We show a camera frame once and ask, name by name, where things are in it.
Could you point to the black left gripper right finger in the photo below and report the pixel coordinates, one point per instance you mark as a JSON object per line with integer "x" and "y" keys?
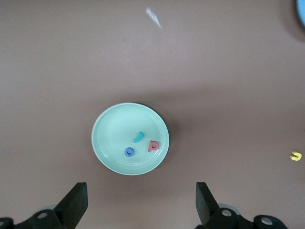
{"x": 209, "y": 210}

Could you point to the brown table cover sheet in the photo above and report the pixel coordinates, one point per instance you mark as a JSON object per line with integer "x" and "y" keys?
{"x": 47, "y": 71}

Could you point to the blue foam letter o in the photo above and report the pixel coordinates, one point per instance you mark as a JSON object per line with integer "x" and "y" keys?
{"x": 126, "y": 152}

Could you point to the light green plate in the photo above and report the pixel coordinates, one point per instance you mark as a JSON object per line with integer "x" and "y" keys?
{"x": 114, "y": 128}

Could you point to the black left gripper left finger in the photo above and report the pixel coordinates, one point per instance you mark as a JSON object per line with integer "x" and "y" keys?
{"x": 71, "y": 210}

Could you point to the blue plate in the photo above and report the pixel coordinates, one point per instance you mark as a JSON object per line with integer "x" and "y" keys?
{"x": 301, "y": 10}

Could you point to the teal foam letter l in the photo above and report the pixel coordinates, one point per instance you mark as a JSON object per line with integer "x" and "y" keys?
{"x": 138, "y": 137}

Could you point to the yellow foam letter n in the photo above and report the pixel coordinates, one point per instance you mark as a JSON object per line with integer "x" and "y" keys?
{"x": 296, "y": 157}

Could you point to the red foam letter p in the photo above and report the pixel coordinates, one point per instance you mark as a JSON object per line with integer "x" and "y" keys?
{"x": 150, "y": 148}

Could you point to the white paper scrap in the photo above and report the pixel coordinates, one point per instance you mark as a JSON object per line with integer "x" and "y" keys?
{"x": 154, "y": 17}

